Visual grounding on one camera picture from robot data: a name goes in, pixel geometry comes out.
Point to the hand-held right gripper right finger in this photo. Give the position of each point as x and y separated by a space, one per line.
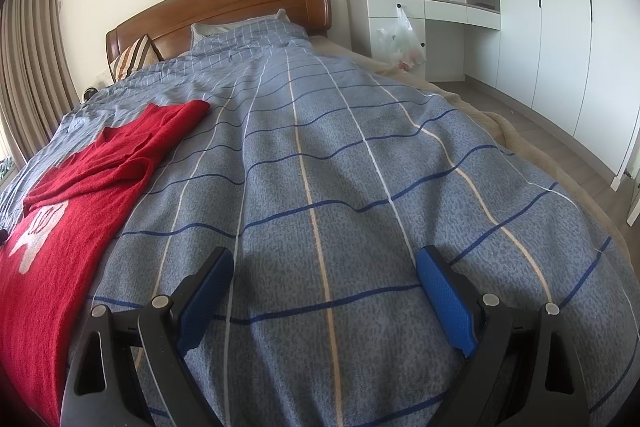
447 307

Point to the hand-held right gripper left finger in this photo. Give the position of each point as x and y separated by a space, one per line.
205 302

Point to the red knit sweater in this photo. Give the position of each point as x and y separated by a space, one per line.
75 217

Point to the blue checked duvet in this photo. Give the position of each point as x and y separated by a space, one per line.
350 187

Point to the small white round fan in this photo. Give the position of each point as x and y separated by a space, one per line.
90 93

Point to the striped pillow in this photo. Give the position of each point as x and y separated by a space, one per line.
132 59

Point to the white plastic bag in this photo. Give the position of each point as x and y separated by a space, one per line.
402 44

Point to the white desk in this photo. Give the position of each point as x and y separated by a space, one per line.
445 37

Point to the grey pillow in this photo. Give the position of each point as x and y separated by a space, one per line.
207 31

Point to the wooden headboard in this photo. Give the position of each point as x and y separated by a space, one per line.
225 2

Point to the beige curtain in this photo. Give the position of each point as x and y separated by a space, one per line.
30 57

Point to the white wardrobe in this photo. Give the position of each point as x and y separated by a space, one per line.
560 17

